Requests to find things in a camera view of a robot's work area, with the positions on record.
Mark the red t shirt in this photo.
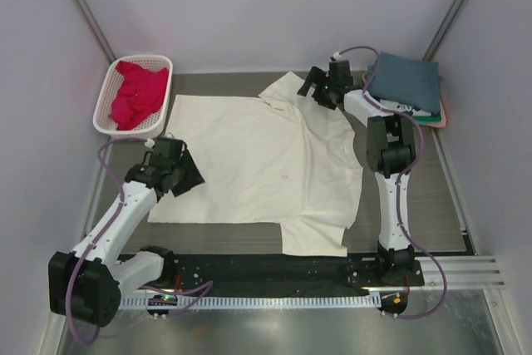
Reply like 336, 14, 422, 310
109, 61, 170, 131

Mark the cream white t shirt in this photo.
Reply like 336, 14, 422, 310
148, 72, 362, 257

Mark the left aluminium frame post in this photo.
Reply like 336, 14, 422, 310
72, 0, 116, 63

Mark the folded green t shirt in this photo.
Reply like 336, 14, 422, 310
412, 114, 446, 128

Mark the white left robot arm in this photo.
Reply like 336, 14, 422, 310
48, 137, 205, 328

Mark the aluminium frame post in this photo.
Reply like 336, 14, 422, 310
423, 0, 469, 61
72, 0, 116, 63

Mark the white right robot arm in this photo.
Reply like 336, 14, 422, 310
298, 60, 416, 285

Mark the folded grey-blue t shirt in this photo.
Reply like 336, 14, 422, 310
368, 52, 441, 114

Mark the slotted grey cable duct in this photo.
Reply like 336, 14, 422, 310
119, 292, 382, 311

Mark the right aluminium frame post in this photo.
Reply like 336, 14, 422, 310
423, 0, 469, 61

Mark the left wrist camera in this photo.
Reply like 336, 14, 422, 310
144, 138, 157, 149

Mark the aluminium extrusion rail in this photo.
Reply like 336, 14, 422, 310
418, 255, 505, 290

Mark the folded white blue patterned shirt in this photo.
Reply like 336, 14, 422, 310
379, 99, 434, 117

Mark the white perforated plastic basket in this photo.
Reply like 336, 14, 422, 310
92, 55, 173, 139

